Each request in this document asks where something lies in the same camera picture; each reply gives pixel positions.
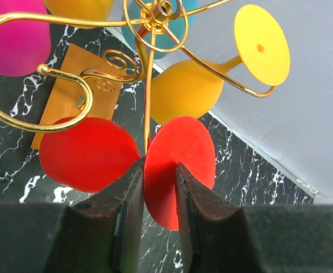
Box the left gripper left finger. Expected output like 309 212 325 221
0 159 144 272

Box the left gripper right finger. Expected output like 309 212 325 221
175 163 333 272

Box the red wine glass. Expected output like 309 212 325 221
39 116 216 230

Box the orange wooden rack base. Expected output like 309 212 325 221
30 44 127 150

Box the magenta wine glass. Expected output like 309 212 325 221
0 0 51 76

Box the teal wine glass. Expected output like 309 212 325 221
121 0 199 59

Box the orange wine glass left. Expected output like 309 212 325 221
43 0 114 21

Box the gold wire glass rack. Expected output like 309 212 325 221
0 1 276 150

